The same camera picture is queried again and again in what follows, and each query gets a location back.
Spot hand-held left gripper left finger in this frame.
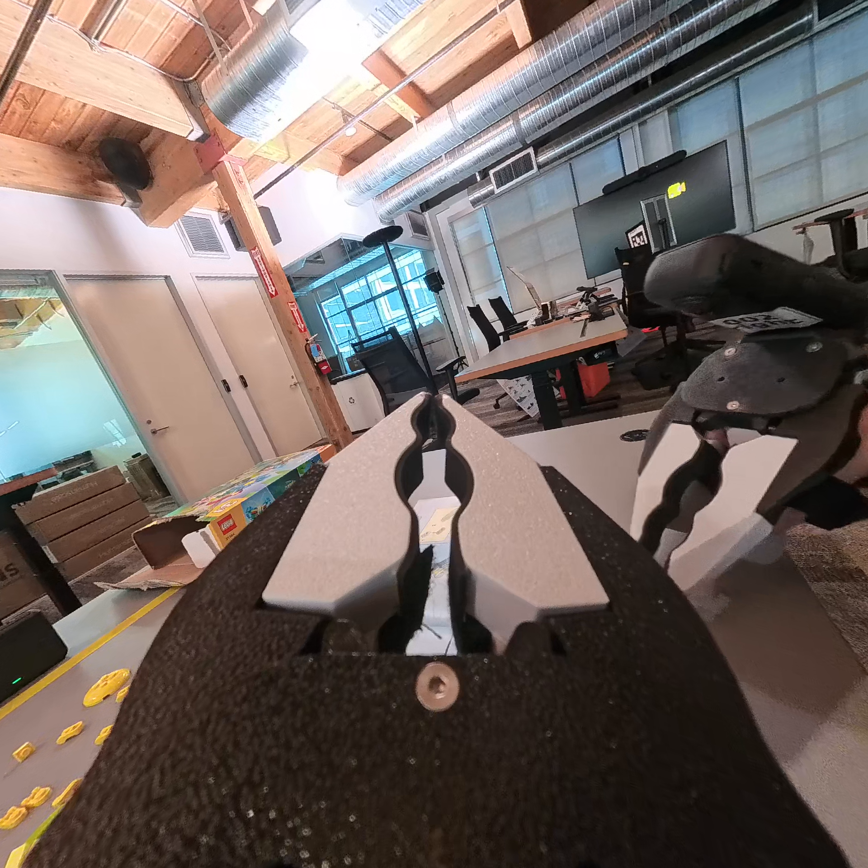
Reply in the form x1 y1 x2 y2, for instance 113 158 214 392
261 391 434 642

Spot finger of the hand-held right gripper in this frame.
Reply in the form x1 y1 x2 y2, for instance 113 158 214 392
628 422 708 545
654 434 799 592

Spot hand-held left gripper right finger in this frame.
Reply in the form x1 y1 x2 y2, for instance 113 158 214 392
437 393 610 656

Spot white instruction booklet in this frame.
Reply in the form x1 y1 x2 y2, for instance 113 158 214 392
409 497 463 545

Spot colourful cardboard toy box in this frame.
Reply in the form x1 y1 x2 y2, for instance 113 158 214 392
94 448 337 592

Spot white recycling cabinet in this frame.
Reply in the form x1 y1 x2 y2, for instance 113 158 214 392
328 371 382 436

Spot orange box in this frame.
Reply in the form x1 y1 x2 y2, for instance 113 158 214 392
555 362 609 402

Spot black armrest office chair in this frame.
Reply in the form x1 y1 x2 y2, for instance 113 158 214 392
613 243 687 396

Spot black mesh office chair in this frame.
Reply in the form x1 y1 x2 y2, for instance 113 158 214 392
351 326 480 416

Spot beige door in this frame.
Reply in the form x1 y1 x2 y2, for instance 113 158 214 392
64 275 257 504
193 273 324 457

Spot wood edged office desk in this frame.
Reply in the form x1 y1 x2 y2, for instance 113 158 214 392
455 307 632 433

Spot stacked wooden crates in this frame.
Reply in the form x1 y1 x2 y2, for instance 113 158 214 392
14 464 154 582

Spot black speaker on tripod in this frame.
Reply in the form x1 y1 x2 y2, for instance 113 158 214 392
423 269 450 355

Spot yellow tape strip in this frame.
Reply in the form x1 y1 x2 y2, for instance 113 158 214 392
0 586 181 721

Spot scattered yellow plastic bricks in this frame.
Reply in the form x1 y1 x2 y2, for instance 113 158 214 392
0 667 132 832

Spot black box speaker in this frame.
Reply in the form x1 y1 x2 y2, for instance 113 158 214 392
223 205 283 252

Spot brown cardboard box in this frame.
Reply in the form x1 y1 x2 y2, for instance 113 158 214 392
0 529 43 619

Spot black box device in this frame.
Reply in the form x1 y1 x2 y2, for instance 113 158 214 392
0 609 69 704

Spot long silver air ducts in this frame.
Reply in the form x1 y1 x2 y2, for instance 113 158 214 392
337 0 816 222

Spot round black ceiling speaker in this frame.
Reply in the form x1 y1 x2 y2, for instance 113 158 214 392
98 137 154 206

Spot wooden support post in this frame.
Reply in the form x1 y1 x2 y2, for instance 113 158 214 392
209 157 355 454

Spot large dark wall screen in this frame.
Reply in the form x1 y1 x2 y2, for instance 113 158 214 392
572 140 738 280

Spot white wall vent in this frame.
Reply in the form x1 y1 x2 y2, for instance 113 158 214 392
177 211 229 258

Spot white duct vent grille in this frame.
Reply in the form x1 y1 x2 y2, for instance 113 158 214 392
489 147 538 195

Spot wide silver air duct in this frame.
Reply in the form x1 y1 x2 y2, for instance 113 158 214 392
199 0 310 141

